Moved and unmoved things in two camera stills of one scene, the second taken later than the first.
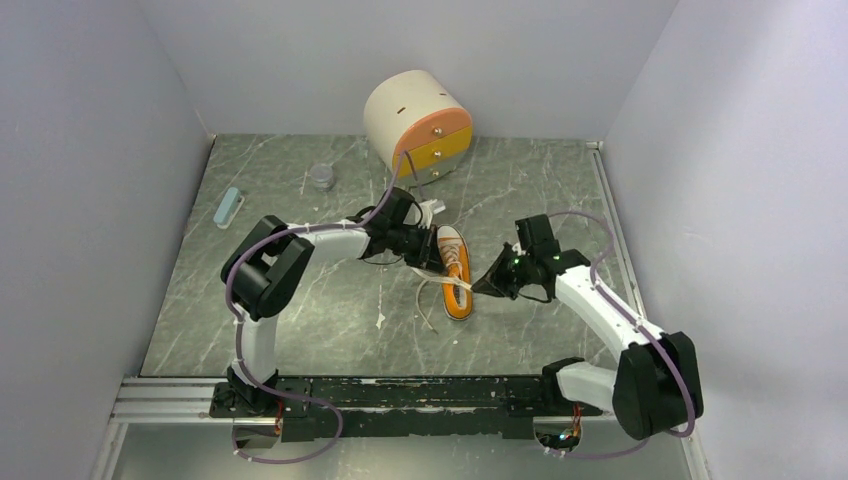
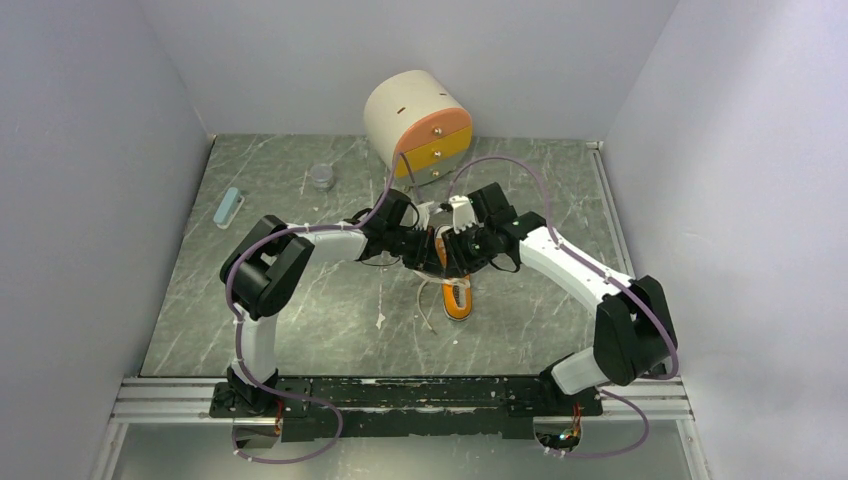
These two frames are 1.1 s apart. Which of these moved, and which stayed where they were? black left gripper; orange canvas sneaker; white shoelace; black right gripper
Moved: black right gripper
Stayed: black left gripper; orange canvas sneaker; white shoelace
